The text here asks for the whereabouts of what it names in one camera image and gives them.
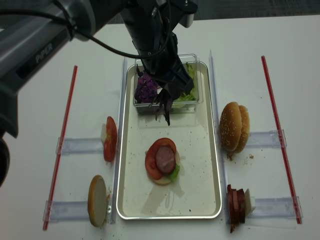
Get lettuce leaf on bun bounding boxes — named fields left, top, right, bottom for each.
left=167, top=164, right=180, bottom=182

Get white pusher block right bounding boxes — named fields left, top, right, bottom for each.
left=244, top=189, right=256, bottom=217

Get left clear long divider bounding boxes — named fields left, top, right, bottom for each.
left=109, top=57, right=128, bottom=225

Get sesame bun rear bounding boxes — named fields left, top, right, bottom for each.
left=234, top=105, right=250, bottom=153

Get clear rail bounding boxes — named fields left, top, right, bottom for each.
left=245, top=196, right=303, bottom=229
left=43, top=201, right=89, bottom=222
left=56, top=138, right=104, bottom=155
left=245, top=130, right=287, bottom=149

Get tomato slice on tray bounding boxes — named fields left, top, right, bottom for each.
left=145, top=137, right=177, bottom=180

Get left upper clear rail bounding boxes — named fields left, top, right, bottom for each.
left=56, top=138, right=104, bottom=155

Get clear plastic container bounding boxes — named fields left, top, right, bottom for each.
left=131, top=53, right=203, bottom=115

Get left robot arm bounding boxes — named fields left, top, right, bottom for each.
left=0, top=0, right=198, bottom=137

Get bottom bun on tray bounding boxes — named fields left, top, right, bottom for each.
left=148, top=151, right=180, bottom=185

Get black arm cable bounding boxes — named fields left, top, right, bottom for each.
left=0, top=0, right=176, bottom=60

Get upright tomato slices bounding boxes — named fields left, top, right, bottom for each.
left=102, top=116, right=118, bottom=163

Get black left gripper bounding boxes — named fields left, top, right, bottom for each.
left=120, top=0, right=198, bottom=108

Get red strip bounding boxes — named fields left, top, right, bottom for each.
left=261, top=55, right=303, bottom=225
left=42, top=65, right=78, bottom=231

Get sesame bun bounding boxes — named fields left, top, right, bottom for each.
left=234, top=105, right=250, bottom=153
left=219, top=102, right=242, bottom=152

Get upright bun half left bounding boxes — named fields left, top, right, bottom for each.
left=87, top=175, right=107, bottom=227

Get sliced sausage stack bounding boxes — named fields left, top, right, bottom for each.
left=227, top=184, right=246, bottom=233

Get right lower clear rail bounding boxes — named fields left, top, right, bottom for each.
left=245, top=196, right=303, bottom=229

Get purple cabbage in container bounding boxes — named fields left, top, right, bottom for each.
left=134, top=66, right=160, bottom=104

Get green lettuce in container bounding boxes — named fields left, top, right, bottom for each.
left=174, top=62, right=196, bottom=102

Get right red strip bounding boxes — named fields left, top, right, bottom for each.
left=261, top=55, right=303, bottom=225

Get left lower clear rail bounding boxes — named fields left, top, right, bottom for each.
left=43, top=201, right=89, bottom=222

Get left red strip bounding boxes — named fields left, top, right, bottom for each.
left=42, top=65, right=78, bottom=231

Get round sausage slice on tray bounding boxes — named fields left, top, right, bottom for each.
left=155, top=145, right=176, bottom=175

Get sesame bun front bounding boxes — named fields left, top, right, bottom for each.
left=219, top=102, right=242, bottom=152

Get right upper clear rail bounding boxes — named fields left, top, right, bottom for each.
left=245, top=130, right=287, bottom=149

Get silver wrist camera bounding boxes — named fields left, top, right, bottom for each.
left=178, top=11, right=194, bottom=28

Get silver metal tray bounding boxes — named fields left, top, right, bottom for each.
left=116, top=62, right=222, bottom=220

